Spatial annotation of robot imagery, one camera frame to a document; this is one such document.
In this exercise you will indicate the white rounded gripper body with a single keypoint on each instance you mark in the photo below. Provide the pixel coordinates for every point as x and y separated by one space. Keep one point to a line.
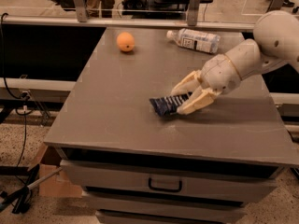
220 73

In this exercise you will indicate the black wheeled robot base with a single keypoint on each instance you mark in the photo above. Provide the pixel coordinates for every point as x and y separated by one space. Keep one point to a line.
154 8

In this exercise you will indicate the black drawer handle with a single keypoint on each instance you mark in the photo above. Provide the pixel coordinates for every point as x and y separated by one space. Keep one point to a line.
165 185

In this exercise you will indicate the grey top drawer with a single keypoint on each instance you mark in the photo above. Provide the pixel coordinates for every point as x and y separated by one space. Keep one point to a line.
196 185

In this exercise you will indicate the dark blue rxbar wrapper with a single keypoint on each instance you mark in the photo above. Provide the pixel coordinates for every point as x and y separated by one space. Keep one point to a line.
168 105

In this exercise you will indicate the grey middle drawer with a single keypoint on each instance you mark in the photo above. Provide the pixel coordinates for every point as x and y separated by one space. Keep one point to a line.
162 207

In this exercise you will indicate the grey bottom drawer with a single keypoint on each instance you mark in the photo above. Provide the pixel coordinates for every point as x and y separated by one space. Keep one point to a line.
109 217

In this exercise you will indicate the clear plastic water bottle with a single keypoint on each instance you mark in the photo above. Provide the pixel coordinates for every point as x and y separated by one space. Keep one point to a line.
195 40

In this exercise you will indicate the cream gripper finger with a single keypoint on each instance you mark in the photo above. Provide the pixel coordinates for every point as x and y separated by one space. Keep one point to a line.
191 83
198 100

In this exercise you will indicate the brown cardboard box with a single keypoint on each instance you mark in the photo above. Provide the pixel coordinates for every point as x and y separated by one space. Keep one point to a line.
59 186

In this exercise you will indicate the grey drawer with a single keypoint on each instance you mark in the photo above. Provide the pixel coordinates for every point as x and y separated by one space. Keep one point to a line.
196 185
109 217
162 207

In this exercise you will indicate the metal railing frame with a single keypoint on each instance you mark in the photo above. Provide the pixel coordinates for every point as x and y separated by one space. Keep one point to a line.
42 12

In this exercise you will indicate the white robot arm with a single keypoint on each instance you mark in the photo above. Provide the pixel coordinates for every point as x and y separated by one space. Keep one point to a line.
275 43

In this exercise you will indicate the black tripod stand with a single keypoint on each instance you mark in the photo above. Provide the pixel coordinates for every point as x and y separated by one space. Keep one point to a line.
31 183

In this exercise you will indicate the orange fruit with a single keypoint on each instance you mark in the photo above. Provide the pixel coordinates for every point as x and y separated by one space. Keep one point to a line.
125 42

